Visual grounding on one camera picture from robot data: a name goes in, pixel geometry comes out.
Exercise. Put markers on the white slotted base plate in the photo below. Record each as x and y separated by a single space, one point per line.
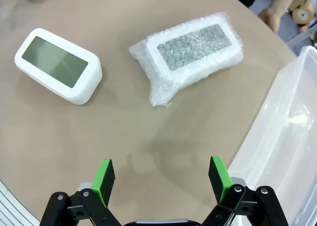
10 208

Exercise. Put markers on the bubble-wrapped white clock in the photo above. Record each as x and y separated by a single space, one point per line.
193 50

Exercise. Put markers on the white digital alarm clock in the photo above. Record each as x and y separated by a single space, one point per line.
54 60

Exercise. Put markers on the person's left forearm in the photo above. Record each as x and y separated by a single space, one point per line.
284 0

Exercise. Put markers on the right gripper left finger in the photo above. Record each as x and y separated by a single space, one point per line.
104 181

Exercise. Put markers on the clear plastic storage container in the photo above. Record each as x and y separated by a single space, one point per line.
292 136

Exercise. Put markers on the person's left hand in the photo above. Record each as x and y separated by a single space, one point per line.
272 16

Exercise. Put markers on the brown cardboard roll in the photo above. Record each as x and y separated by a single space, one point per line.
302 15

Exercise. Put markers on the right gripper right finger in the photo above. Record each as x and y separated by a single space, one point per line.
219 179

